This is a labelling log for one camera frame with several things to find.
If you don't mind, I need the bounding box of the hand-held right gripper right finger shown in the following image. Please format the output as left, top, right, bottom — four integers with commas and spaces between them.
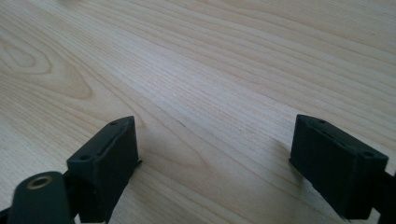
288, 113, 389, 221

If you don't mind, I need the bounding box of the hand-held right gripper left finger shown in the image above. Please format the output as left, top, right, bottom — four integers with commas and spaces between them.
65, 115, 143, 224

